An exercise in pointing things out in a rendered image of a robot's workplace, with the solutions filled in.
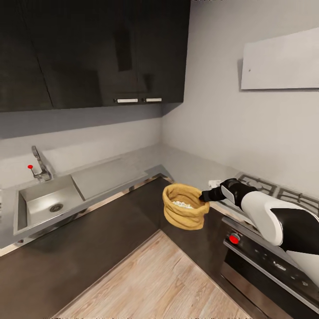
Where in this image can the drop in sink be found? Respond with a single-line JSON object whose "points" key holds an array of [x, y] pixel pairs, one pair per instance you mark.
{"points": [[34, 204]]}

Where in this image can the oven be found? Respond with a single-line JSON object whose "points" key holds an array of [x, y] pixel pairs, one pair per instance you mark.
{"points": [[263, 277]]}

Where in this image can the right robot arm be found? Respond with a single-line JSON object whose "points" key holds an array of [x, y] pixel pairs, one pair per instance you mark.
{"points": [[282, 224]]}

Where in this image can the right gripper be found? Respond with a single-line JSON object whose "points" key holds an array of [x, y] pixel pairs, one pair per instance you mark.
{"points": [[208, 196]]}

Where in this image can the popcorn bag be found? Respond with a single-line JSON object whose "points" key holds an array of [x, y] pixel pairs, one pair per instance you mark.
{"points": [[186, 218]]}

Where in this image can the burner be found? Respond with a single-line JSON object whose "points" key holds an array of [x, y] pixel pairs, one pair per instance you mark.
{"points": [[307, 202]]}

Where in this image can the range hood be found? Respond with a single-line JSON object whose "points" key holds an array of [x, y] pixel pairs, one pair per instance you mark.
{"points": [[288, 61]]}

